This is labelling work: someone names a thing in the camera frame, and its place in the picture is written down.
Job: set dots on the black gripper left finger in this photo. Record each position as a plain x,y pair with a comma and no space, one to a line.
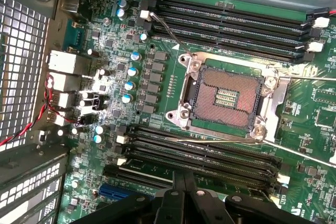
168,208

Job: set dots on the blue expansion slot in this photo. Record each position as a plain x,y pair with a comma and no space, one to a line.
115,192

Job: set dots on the thin metal locking lever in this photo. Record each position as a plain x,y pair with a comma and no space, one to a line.
173,35

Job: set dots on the long black expansion slot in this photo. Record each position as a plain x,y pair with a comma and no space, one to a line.
113,172

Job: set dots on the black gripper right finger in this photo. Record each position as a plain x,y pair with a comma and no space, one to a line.
207,208

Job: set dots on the green Dell motherboard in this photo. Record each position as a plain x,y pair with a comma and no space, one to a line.
168,51

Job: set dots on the CPU socket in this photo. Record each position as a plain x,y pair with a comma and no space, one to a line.
225,95

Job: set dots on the silver rear port connector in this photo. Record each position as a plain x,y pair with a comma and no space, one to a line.
64,82
65,62
64,100

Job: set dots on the metal socket cover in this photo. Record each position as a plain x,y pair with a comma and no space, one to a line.
278,98

